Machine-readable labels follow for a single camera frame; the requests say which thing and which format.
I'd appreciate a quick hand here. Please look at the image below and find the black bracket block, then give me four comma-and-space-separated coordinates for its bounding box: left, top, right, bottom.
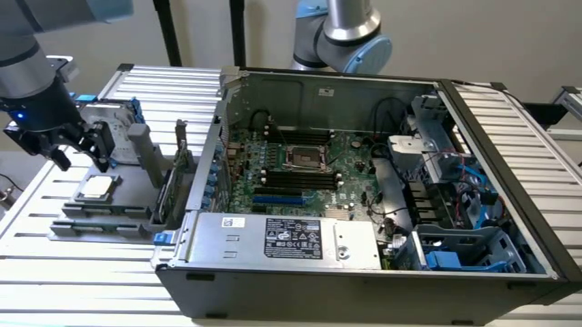
521, 101, 569, 125

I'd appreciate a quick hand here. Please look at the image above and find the metal drive cage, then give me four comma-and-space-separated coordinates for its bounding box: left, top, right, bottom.
387, 94, 464, 185

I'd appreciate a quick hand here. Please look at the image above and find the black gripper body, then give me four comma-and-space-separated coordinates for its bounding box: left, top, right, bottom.
0, 76, 99, 157

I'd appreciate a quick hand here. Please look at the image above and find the blue data wire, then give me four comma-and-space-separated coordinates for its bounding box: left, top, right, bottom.
458, 162, 501, 219

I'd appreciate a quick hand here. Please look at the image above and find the hard disk with blue bracket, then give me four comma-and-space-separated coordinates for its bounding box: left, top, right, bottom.
75, 94, 147, 167

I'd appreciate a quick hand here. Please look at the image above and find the black looped wire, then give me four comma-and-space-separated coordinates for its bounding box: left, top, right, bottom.
371, 97, 410, 138

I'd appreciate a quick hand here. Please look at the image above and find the black open PC case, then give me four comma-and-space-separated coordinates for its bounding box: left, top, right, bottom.
152, 66, 582, 320

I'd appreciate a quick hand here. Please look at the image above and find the black RAM slot bank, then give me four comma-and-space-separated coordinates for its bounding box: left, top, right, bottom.
266, 128, 332, 145
263, 168, 342, 189

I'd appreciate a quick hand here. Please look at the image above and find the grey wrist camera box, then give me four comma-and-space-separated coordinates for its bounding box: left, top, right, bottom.
47, 56, 79, 83

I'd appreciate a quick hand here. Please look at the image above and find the silver power supply unit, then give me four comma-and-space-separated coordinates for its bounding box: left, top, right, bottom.
168, 212, 383, 271

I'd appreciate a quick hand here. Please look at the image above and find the grey parts rack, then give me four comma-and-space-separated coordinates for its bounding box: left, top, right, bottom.
47, 123, 198, 242

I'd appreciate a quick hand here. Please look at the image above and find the black expansion slot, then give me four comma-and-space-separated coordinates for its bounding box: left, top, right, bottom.
252, 186, 304, 197

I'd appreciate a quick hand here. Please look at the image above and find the silver square CPU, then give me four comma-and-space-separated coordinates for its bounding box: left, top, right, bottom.
73, 174, 123, 200

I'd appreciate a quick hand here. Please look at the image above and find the red wire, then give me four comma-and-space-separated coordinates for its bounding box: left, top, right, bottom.
424, 152, 477, 178

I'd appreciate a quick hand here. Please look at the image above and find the grey disk bay with blue clips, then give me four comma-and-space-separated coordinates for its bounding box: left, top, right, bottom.
394, 223, 529, 274

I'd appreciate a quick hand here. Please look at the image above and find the silver chipset heatsink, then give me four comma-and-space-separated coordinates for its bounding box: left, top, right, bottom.
323, 207, 355, 223

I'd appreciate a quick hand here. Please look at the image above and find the black cable with plug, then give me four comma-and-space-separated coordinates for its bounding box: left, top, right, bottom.
0, 172, 24, 209

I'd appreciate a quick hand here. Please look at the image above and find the green motherboard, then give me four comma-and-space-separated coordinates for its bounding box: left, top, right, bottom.
216, 126, 403, 243

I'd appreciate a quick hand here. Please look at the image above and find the aluminium frame profile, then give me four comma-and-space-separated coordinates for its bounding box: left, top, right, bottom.
543, 86, 582, 138

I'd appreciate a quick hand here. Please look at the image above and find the green graphics card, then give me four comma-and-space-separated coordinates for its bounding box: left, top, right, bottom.
152, 118, 198, 225

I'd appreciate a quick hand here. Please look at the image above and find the metal CPU socket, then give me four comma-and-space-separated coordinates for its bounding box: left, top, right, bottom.
280, 144, 332, 173

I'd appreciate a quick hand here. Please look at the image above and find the black stand pole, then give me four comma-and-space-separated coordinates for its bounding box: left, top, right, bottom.
152, 0, 184, 67
228, 0, 247, 68

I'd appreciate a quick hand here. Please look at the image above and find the blue expansion slot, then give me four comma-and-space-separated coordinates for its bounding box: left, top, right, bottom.
252, 195, 306, 208

